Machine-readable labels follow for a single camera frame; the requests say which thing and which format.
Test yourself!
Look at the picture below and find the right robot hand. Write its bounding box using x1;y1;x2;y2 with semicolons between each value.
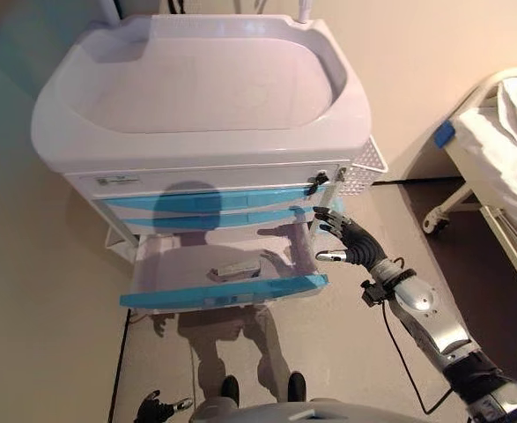
313;206;387;267

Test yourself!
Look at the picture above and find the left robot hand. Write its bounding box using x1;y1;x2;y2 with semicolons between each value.
133;390;194;423

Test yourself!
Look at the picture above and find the white blue medicine box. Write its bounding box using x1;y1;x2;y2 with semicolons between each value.
207;259;262;283

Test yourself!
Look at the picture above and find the white locking cart drawer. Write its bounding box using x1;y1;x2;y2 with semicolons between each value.
63;163;346;199

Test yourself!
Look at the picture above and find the bed caster wheel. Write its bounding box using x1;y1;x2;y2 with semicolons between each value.
421;210;451;234

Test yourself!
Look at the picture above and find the white perforated basket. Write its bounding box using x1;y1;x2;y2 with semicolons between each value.
339;136;389;197

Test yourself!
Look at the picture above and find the silver robot torso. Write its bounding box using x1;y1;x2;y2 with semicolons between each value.
190;396;422;423

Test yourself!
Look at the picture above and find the blue bed corner bumper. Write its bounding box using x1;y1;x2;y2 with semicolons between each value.
432;122;456;149

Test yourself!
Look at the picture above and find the white bedding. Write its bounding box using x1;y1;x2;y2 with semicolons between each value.
454;74;517;241

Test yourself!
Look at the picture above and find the white medical cart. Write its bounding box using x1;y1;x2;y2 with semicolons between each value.
30;12;373;316

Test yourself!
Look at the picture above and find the metal IV pole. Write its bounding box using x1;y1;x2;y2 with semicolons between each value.
295;0;314;26

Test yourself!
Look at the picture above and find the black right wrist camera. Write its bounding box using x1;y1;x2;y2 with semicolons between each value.
359;279;389;306

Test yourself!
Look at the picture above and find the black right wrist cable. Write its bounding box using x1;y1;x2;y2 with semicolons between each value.
380;301;435;416

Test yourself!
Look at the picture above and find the white hospital bed frame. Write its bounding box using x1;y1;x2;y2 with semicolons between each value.
420;65;517;305

